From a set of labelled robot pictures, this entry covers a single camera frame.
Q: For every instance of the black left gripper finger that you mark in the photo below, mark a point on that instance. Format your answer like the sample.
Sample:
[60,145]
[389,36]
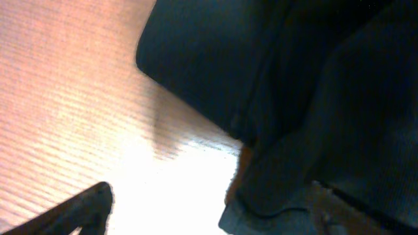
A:
[88,210]

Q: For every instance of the black t-shirt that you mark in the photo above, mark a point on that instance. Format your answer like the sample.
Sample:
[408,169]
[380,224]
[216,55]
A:
[323,96]

